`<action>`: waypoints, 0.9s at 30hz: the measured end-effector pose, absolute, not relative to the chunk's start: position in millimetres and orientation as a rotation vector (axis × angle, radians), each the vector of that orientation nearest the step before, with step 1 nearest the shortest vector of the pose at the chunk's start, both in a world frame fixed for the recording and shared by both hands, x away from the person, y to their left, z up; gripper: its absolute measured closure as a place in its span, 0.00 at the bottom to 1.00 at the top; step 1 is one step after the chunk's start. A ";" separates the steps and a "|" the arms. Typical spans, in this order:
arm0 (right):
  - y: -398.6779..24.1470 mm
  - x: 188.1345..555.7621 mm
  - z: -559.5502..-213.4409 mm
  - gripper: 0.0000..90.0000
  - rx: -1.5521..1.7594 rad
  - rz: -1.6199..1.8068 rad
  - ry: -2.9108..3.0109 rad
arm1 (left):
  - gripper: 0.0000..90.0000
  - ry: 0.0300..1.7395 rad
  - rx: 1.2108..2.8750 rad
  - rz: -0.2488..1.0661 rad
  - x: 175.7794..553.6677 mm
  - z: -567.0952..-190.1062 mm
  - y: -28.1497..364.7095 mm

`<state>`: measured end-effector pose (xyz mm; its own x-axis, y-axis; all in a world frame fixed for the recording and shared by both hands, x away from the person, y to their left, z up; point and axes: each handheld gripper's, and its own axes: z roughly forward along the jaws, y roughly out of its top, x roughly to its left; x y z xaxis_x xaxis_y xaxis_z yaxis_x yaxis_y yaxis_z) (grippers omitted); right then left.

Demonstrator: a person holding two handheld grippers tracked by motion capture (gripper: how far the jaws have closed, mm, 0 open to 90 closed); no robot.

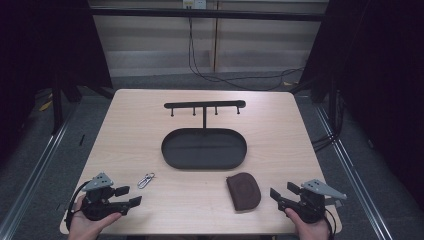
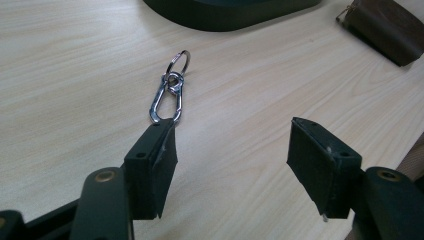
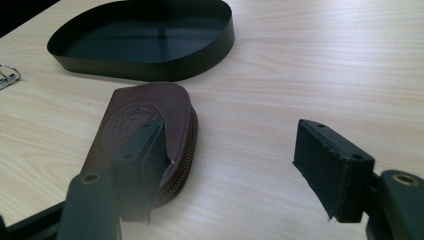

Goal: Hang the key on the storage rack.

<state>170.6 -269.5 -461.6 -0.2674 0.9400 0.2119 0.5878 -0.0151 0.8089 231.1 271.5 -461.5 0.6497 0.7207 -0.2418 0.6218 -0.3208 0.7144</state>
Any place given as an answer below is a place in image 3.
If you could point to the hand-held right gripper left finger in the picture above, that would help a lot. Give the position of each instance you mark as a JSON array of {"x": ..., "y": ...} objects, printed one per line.
[{"x": 140, "y": 173}]

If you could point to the brown leather zip pouch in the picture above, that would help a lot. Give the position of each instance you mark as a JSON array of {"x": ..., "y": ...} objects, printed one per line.
[{"x": 140, "y": 103}]

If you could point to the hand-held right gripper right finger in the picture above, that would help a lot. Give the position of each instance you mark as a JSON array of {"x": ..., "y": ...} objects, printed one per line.
[{"x": 333, "y": 173}]

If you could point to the black oval tray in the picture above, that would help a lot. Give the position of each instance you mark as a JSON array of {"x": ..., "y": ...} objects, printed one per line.
[{"x": 143, "y": 40}]

